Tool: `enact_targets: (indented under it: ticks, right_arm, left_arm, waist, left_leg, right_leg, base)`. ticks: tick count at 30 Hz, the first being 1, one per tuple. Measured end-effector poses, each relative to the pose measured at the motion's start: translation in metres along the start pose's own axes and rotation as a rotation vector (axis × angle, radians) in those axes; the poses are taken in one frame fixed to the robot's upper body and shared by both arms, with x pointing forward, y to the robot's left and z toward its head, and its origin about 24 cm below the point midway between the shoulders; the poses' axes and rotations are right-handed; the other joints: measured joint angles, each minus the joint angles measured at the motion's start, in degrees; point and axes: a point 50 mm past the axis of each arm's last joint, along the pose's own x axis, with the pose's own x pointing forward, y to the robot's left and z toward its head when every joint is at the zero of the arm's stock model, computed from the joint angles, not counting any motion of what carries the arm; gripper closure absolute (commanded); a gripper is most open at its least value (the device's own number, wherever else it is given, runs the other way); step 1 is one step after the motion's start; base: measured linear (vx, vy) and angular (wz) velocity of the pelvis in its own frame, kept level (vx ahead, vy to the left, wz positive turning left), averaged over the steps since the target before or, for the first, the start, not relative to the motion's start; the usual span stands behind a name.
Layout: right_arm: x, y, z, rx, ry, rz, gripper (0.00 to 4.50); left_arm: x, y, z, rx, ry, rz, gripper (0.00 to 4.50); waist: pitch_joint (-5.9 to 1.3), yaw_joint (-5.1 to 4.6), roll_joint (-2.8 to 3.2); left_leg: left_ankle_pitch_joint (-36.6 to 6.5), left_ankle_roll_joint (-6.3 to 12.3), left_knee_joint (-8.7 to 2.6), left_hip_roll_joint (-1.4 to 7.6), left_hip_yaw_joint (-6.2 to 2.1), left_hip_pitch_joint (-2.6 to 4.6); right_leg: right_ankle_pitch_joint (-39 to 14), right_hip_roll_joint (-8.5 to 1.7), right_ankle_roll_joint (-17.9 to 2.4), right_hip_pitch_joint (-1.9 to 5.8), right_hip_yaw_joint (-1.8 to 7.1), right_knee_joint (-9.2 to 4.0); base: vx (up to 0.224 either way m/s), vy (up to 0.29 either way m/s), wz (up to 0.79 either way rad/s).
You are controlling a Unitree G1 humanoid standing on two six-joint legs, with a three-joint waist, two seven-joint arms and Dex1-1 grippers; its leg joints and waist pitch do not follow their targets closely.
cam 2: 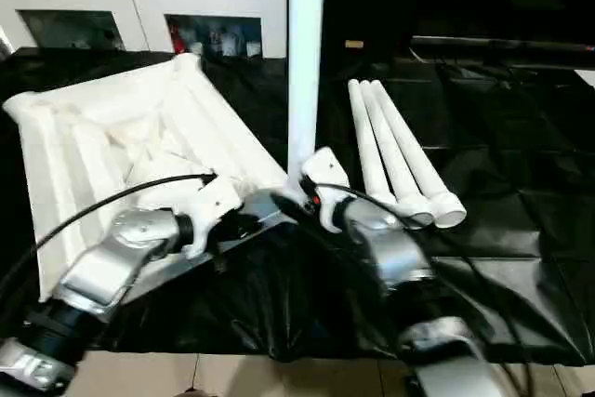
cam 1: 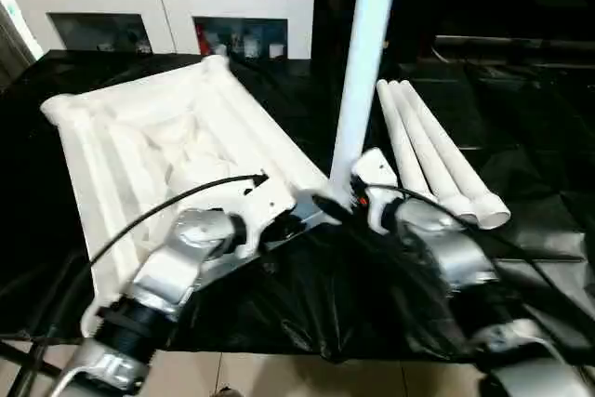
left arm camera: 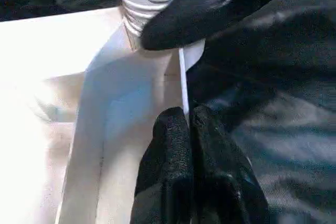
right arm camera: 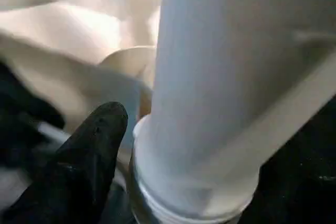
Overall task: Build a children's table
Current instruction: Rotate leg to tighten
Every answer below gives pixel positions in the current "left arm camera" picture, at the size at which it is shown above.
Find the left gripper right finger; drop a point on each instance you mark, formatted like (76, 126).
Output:
(220, 182)

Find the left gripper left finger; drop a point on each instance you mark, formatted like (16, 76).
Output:
(165, 177)

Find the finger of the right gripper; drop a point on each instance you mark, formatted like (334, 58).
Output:
(210, 9)

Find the white plastic table top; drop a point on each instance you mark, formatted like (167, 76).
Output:
(58, 103)

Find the black plastic mat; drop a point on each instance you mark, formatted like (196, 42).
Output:
(283, 103)

